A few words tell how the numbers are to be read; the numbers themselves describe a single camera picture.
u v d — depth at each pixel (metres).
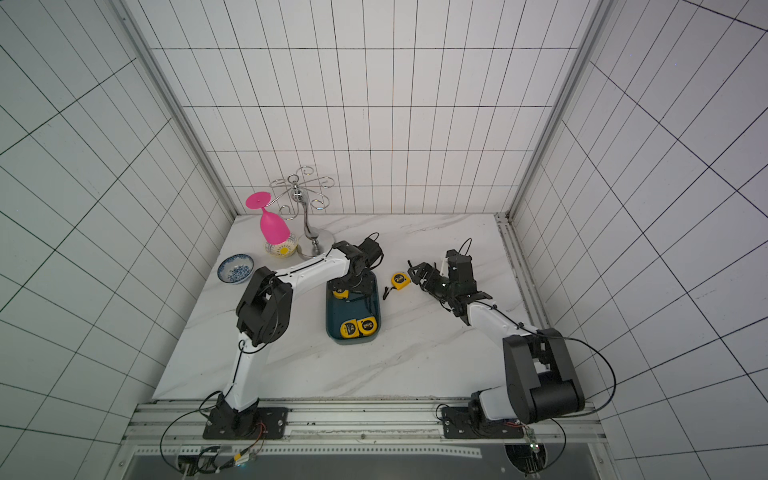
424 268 0.81
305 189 0.88
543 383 0.43
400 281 0.98
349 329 0.86
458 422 0.72
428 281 0.79
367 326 0.88
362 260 0.72
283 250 1.07
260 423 0.71
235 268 1.01
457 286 0.70
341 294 0.95
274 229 0.93
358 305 0.94
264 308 0.54
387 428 0.73
